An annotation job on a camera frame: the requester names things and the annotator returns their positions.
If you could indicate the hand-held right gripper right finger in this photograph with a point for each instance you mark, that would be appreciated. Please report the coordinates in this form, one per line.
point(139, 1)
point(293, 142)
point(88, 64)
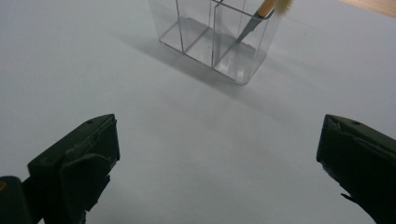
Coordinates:
point(361, 161)

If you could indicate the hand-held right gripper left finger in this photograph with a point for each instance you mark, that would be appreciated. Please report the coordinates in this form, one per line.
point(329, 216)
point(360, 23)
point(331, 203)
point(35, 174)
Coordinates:
point(77, 168)

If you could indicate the clear acrylic organizer box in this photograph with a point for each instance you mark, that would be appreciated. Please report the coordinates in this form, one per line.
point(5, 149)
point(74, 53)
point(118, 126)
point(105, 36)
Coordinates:
point(214, 40)

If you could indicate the white board table cover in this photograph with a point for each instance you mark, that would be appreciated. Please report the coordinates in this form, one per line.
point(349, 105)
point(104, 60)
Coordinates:
point(193, 130)

